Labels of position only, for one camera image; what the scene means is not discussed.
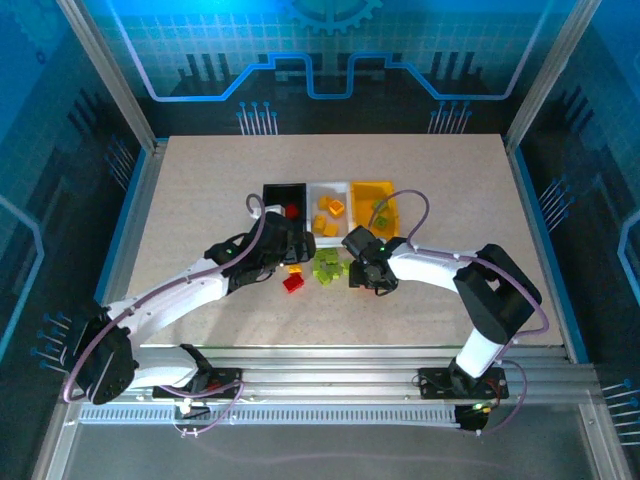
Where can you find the yellow lego brick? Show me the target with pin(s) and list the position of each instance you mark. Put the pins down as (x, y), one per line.
(295, 269)
(318, 221)
(325, 202)
(331, 230)
(337, 207)

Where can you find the red lego brick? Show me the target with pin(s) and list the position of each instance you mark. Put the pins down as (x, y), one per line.
(293, 283)
(292, 210)

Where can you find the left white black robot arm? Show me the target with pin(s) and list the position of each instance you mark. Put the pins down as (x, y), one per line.
(165, 300)

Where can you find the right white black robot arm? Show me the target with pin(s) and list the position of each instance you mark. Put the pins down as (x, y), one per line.
(430, 270)

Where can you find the long green lego brick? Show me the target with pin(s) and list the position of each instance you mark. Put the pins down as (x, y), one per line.
(327, 256)

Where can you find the black plastic bin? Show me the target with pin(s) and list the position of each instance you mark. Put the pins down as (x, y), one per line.
(280, 192)

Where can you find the white plastic bin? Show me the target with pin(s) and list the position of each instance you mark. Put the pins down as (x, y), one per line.
(345, 195)

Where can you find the yellow plastic bin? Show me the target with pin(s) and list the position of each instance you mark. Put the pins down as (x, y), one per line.
(365, 195)

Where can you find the black connector board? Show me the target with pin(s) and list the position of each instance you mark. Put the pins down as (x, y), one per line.
(472, 415)

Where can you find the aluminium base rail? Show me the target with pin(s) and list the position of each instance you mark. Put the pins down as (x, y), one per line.
(325, 375)

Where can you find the aluminium frame post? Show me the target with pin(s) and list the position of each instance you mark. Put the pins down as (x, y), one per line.
(550, 75)
(107, 75)

